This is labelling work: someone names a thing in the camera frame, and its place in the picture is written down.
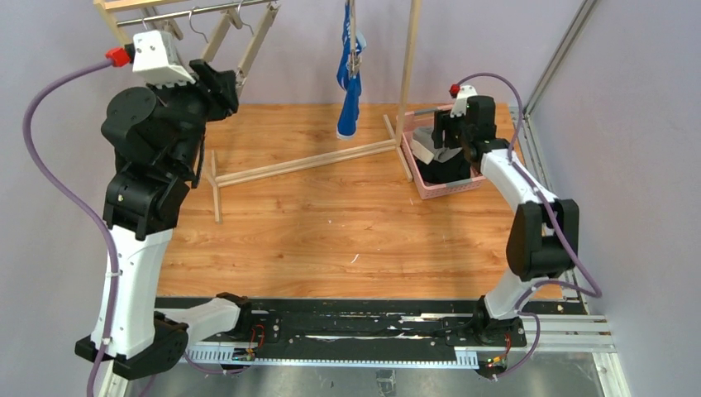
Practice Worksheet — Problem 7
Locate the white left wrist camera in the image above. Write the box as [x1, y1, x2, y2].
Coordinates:
[105, 30, 196, 88]

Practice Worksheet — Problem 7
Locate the blue underwear white trim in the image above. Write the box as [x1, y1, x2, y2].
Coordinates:
[336, 1, 367, 140]

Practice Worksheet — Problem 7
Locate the black underwear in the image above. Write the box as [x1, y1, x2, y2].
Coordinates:
[414, 150, 472, 184]

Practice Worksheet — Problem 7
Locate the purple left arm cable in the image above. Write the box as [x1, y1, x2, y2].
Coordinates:
[21, 46, 132, 397]

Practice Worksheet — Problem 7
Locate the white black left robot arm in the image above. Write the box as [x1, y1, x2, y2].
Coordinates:
[75, 60, 246, 380]

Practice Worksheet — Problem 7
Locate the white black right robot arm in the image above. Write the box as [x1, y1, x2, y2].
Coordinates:
[432, 95, 579, 337]

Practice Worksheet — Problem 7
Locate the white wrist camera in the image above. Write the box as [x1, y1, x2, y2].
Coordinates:
[449, 84, 478, 118]
[105, 30, 196, 88]

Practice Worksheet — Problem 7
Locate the grey beige underwear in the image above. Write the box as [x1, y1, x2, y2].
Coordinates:
[410, 127, 461, 165]

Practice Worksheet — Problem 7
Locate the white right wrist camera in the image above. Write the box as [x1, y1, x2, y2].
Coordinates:
[449, 84, 478, 118]

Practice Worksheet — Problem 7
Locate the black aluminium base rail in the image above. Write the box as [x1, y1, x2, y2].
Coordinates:
[98, 295, 620, 397]

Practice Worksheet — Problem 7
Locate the wooden clothes rack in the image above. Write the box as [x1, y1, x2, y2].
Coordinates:
[93, 0, 422, 225]

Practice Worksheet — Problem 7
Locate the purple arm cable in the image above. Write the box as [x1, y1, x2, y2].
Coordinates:
[21, 46, 132, 397]
[449, 72, 603, 382]

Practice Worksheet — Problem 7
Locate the beige clip hanger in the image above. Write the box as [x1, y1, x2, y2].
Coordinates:
[345, 0, 361, 79]
[199, 1, 280, 88]
[141, 7, 184, 41]

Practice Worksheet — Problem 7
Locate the pink perforated plastic basket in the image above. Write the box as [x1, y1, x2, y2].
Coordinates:
[401, 105, 486, 199]

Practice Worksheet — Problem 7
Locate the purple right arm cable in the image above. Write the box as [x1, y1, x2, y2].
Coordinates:
[449, 72, 603, 382]

